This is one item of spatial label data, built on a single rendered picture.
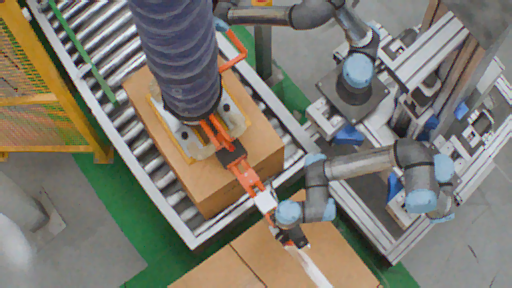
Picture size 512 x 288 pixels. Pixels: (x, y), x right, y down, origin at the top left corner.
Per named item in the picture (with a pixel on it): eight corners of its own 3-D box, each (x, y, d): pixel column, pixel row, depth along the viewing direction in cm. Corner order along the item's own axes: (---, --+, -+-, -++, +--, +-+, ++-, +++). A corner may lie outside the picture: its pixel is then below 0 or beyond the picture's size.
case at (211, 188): (134, 111, 359) (120, 83, 321) (206, 61, 365) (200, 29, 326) (206, 220, 346) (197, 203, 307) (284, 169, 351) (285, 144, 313)
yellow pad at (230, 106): (183, 70, 321) (182, 66, 316) (204, 57, 322) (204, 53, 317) (230, 138, 313) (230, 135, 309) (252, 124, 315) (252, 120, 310)
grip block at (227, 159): (213, 154, 302) (212, 150, 296) (236, 139, 303) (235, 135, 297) (226, 172, 300) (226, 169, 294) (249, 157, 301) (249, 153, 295)
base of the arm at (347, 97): (354, 62, 311) (356, 53, 302) (379, 90, 308) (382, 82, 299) (327, 84, 309) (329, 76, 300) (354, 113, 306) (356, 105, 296)
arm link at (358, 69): (338, 88, 298) (340, 76, 285) (345, 57, 302) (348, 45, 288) (367, 98, 297) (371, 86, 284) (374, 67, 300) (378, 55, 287)
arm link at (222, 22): (334, 40, 257) (218, 35, 286) (341, 14, 260) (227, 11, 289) (317, 24, 249) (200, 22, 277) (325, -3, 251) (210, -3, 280)
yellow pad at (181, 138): (145, 97, 318) (143, 93, 313) (165, 83, 320) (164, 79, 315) (189, 166, 311) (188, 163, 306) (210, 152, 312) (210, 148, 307)
